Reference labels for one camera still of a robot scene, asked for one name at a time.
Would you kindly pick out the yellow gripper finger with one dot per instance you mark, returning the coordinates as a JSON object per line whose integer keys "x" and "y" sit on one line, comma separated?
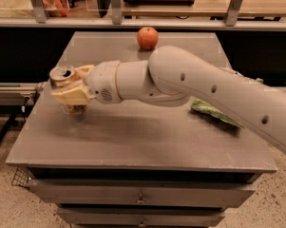
{"x": 73, "y": 93}
{"x": 84, "y": 71}

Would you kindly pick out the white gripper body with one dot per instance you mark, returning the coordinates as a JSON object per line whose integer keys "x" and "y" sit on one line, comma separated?
{"x": 103, "y": 80}

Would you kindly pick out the orange soda can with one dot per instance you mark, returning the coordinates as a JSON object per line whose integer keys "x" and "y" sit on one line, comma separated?
{"x": 62, "y": 75}

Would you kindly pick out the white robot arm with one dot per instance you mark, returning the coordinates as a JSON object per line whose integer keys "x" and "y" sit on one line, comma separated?
{"x": 169, "y": 77}

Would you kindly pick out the red apple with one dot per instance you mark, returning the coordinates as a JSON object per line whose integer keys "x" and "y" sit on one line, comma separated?
{"x": 147, "y": 38}

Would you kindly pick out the colourful bag behind glass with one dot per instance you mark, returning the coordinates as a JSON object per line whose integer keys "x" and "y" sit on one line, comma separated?
{"x": 55, "y": 0}

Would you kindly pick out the grey drawer cabinet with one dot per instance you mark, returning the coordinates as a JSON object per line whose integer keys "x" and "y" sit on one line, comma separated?
{"x": 133, "y": 141}

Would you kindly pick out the upper grey drawer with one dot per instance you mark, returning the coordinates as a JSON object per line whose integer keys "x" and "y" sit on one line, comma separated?
{"x": 143, "y": 193}

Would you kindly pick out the grey drawer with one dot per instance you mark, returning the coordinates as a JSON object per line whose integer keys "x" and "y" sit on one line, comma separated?
{"x": 143, "y": 193}
{"x": 140, "y": 217}

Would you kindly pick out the green jalapeno chips bag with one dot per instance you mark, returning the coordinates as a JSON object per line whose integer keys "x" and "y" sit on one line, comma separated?
{"x": 213, "y": 111}

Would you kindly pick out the lower grey drawer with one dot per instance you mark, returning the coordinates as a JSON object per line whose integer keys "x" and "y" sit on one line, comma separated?
{"x": 140, "y": 217}

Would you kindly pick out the wire mesh basket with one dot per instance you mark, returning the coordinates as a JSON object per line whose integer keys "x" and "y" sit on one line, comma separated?
{"x": 20, "y": 178}

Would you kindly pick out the metal railing frame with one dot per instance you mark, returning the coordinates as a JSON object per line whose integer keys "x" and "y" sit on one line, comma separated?
{"x": 262, "y": 15}

